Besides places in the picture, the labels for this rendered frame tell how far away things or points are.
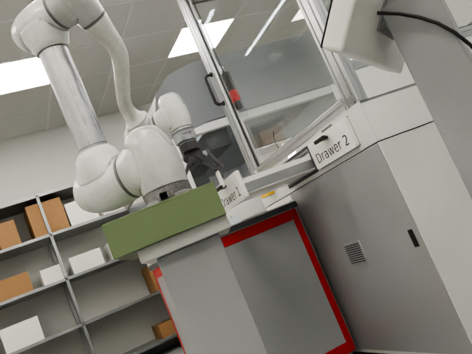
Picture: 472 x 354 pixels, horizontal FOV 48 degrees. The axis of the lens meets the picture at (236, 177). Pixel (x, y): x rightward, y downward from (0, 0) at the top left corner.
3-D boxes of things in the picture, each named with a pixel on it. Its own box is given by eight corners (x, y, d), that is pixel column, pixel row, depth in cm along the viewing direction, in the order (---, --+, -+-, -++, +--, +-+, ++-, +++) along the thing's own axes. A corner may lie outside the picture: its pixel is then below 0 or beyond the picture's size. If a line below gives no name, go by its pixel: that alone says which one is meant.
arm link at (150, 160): (173, 180, 160) (148, 114, 163) (127, 203, 167) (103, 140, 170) (198, 179, 175) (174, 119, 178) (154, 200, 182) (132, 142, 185)
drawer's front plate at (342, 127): (356, 146, 179) (343, 117, 181) (317, 170, 206) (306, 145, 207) (360, 145, 180) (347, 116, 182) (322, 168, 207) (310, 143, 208)
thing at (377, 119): (377, 141, 172) (358, 100, 174) (265, 208, 265) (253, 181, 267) (564, 71, 208) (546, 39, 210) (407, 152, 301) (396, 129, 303)
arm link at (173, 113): (199, 124, 211) (172, 138, 216) (184, 89, 213) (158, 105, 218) (186, 122, 201) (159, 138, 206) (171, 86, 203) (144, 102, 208)
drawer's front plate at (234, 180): (245, 198, 196) (234, 171, 198) (223, 213, 223) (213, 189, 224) (249, 197, 197) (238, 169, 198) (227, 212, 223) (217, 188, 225)
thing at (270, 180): (246, 194, 199) (240, 179, 199) (227, 208, 222) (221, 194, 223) (332, 161, 214) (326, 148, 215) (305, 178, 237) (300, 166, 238)
